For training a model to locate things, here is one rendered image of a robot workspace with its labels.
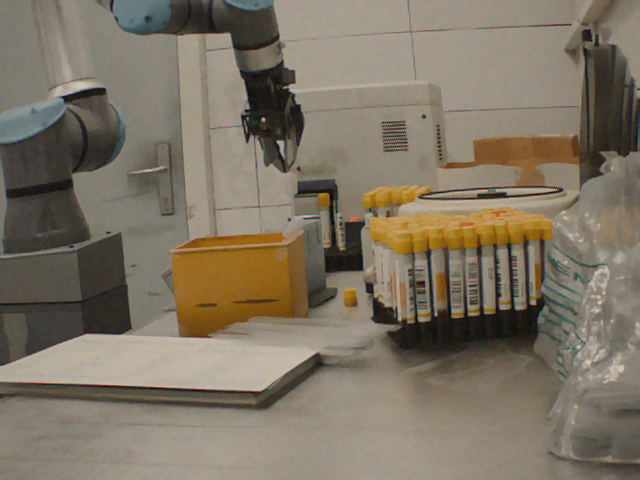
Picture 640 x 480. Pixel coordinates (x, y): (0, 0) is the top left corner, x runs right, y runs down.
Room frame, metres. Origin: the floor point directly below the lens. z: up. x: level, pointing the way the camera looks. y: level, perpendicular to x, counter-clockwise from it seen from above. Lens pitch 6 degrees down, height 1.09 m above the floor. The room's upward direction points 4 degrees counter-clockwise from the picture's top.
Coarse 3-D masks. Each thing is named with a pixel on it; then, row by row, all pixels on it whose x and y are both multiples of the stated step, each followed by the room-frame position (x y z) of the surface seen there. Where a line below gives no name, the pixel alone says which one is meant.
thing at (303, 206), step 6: (300, 198) 1.86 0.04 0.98; (306, 198) 1.86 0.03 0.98; (312, 198) 1.86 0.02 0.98; (294, 204) 1.87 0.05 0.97; (300, 204) 1.87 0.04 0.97; (306, 204) 1.86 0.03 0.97; (312, 204) 1.86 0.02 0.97; (300, 210) 1.87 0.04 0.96; (306, 210) 1.86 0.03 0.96; (312, 210) 1.86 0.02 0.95; (318, 210) 1.87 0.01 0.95
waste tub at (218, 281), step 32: (192, 256) 1.14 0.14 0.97; (224, 256) 1.13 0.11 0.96; (256, 256) 1.13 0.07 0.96; (288, 256) 1.13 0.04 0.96; (192, 288) 1.14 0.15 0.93; (224, 288) 1.13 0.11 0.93; (256, 288) 1.13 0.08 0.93; (288, 288) 1.13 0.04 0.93; (192, 320) 1.14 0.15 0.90; (224, 320) 1.13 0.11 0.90
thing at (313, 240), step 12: (276, 228) 1.32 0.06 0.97; (312, 228) 1.37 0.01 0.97; (312, 240) 1.36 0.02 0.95; (312, 252) 1.36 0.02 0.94; (312, 264) 1.36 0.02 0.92; (312, 276) 1.35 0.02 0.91; (324, 276) 1.40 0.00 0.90; (312, 288) 1.35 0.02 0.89; (324, 288) 1.39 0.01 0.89; (336, 288) 1.39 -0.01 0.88; (312, 300) 1.31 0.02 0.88
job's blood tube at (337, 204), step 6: (336, 204) 1.70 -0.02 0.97; (336, 210) 1.70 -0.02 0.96; (336, 216) 1.70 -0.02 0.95; (342, 216) 1.71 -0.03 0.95; (336, 222) 1.70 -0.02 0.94; (342, 222) 1.71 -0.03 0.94; (336, 228) 1.71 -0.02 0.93; (342, 228) 1.71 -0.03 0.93; (336, 234) 1.71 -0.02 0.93; (342, 234) 1.70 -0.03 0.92; (336, 240) 1.71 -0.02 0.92; (342, 240) 1.70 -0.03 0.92; (342, 246) 1.70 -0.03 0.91
